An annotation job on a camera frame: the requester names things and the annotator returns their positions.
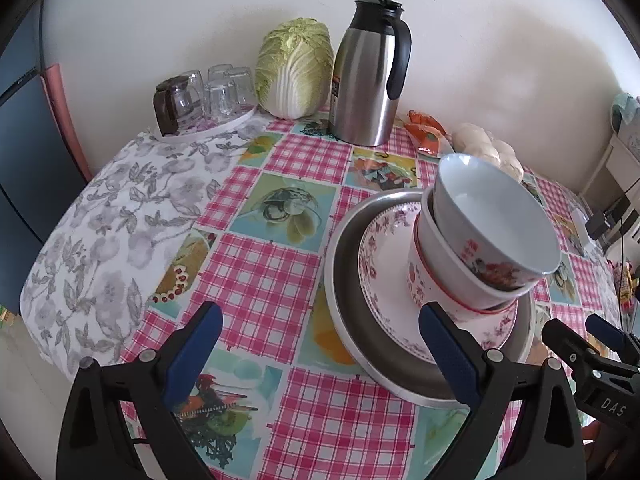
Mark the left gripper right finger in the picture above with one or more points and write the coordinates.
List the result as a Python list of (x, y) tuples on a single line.
[(546, 442)]

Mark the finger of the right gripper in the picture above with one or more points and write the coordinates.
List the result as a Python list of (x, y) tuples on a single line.
[(579, 355), (625, 345)]

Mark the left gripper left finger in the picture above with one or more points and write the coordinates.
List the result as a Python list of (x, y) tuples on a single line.
[(94, 440)]

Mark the small white bowl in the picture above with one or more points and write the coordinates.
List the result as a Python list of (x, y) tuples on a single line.
[(493, 225)]

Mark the colourful snack package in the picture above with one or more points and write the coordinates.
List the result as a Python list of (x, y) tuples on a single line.
[(625, 285)]

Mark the large metal basin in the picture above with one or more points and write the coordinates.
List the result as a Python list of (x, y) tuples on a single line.
[(391, 366)]

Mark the white power strip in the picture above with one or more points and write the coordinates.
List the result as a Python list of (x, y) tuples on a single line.
[(580, 221)]

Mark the black power adapter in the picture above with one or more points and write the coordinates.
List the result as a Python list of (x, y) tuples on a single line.
[(598, 224)]

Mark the white bowl red rim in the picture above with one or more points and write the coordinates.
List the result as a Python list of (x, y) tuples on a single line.
[(448, 271)]

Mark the grey floral tablecloth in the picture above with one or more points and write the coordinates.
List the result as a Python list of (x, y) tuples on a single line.
[(89, 287)]

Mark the pink floral plate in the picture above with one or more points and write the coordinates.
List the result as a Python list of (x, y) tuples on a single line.
[(395, 285)]

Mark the white side shelf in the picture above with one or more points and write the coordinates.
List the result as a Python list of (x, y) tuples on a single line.
[(621, 160)]

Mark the pink checkered picture tablecloth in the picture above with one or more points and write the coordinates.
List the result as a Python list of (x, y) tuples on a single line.
[(244, 220)]

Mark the bag of steamed buns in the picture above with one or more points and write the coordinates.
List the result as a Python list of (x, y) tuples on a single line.
[(476, 141)]

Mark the orange snack packet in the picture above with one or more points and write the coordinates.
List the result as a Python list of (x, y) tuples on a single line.
[(428, 136)]

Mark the dark blue refrigerator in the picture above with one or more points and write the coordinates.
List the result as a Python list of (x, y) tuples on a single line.
[(39, 176)]

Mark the stainless steel thermos jug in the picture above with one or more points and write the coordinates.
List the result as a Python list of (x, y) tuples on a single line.
[(369, 74)]

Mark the white floral tray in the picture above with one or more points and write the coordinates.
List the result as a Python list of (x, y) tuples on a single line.
[(208, 127)]

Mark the brown glass teapot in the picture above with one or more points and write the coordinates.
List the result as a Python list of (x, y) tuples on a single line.
[(177, 105)]

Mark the clear drinking glass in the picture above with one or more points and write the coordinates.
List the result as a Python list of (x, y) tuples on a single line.
[(218, 71), (221, 101), (242, 78), (195, 87)]

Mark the pink foam strip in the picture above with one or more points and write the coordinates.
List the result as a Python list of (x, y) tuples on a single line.
[(53, 82)]

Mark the napa cabbage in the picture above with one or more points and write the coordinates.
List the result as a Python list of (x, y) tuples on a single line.
[(294, 69)]

